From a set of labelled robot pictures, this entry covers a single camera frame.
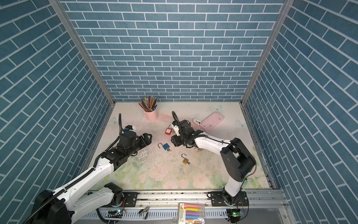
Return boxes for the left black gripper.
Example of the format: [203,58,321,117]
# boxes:
[126,133,153,158]

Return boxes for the red padlock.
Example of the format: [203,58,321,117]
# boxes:
[165,125,173,135]

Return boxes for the blue padlock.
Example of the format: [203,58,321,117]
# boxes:
[158,143,171,152]

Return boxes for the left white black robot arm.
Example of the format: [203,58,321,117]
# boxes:
[24,120,153,224]

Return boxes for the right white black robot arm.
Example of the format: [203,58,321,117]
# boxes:
[171,111,257,205]

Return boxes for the large brass padlock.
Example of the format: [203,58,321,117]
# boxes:
[181,154,191,166]

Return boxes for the pink pencil cup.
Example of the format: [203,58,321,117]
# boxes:
[144,109,158,122]

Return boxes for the pink case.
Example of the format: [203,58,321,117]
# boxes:
[199,112,224,132]

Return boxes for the coloured pencils bundle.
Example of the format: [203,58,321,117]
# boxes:
[139,96,157,112]

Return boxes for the black metal clip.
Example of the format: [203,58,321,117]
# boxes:
[138,206,150,220]

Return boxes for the marker pack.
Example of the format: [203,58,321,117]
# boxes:
[178,203,206,224]

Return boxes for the left circuit board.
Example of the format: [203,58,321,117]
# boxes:
[106,210,124,218]

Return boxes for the circuit board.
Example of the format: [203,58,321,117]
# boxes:
[106,210,124,218]
[226,209,244,224]

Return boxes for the right circuit board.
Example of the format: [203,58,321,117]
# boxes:
[226,209,244,224]

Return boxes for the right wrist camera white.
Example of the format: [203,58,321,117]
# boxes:
[171,125,180,136]

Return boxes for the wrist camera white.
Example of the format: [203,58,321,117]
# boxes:
[124,125,136,132]
[171,125,180,136]

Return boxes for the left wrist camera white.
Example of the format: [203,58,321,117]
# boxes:
[124,125,136,132]

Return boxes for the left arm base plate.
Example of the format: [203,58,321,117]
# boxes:
[111,192,138,208]

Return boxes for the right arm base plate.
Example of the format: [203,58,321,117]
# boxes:
[207,191,249,207]

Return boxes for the aluminium front rail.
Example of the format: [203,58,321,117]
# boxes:
[80,189,294,224]

